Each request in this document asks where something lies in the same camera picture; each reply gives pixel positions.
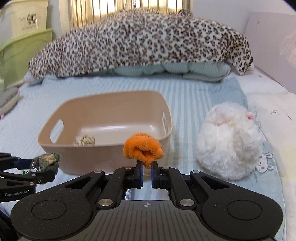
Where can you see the leopard print blanket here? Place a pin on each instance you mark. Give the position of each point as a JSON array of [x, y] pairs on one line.
[[141, 37]]

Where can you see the orange plush toy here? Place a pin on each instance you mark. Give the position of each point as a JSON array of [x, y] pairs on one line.
[[143, 147]]

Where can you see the white fluffy plush toy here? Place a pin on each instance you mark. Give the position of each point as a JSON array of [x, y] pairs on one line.
[[229, 142]]

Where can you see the beige plastic storage basket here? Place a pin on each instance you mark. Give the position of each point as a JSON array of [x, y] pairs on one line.
[[111, 118]]

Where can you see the blue striped bed sheet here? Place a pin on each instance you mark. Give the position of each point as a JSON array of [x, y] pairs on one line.
[[188, 100]]

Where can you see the dark green foil packet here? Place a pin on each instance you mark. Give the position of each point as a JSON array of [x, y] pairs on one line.
[[45, 162]]

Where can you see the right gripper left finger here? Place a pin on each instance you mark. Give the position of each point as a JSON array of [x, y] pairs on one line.
[[117, 184]]

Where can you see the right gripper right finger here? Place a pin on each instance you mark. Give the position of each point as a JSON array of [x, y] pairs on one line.
[[172, 180]]

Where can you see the pink headboard panel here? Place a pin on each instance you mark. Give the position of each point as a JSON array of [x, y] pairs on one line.
[[272, 41]]

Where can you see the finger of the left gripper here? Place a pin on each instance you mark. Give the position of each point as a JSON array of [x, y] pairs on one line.
[[7, 162], [20, 179]]

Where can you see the grey slipper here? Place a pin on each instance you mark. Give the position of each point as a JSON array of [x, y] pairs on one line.
[[9, 98]]

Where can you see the light green quilted comforter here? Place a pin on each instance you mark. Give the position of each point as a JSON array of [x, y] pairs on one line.
[[204, 71]]

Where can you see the green bedside cabinet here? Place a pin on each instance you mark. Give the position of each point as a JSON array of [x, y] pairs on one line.
[[16, 53]]

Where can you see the floral yellow white scrunchie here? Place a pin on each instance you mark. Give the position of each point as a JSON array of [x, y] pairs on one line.
[[84, 140]]

